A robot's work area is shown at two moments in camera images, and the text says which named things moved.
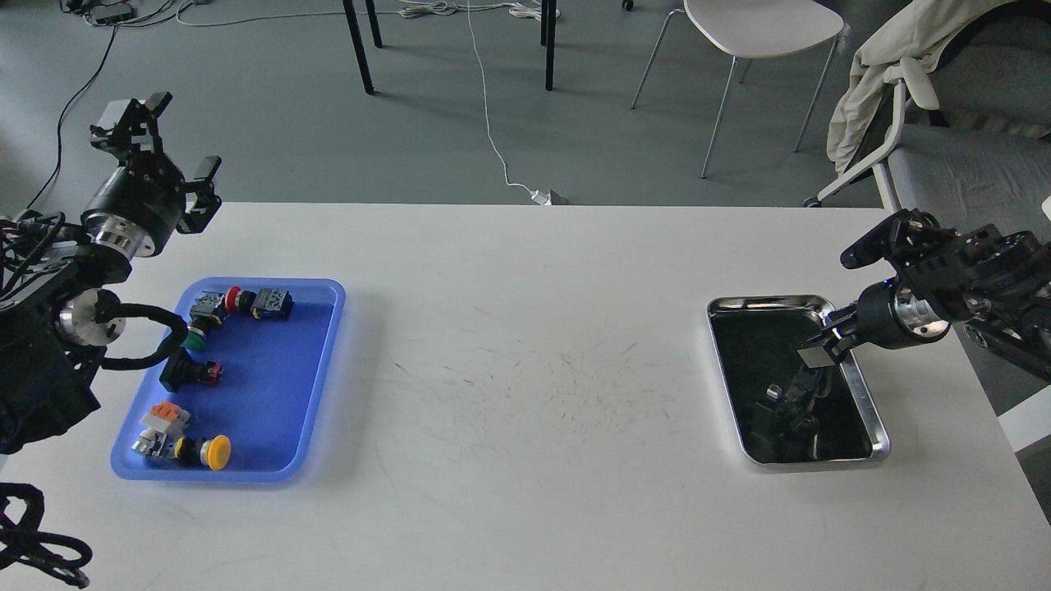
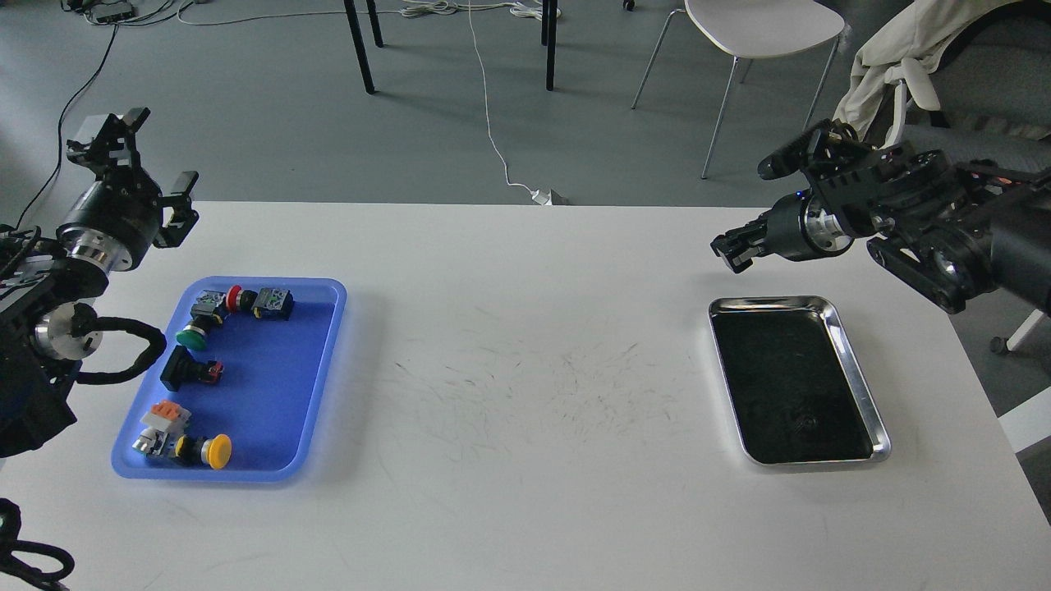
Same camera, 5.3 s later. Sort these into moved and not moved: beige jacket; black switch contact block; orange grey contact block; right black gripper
Moved: right black gripper
Not moved: orange grey contact block; black switch contact block; beige jacket
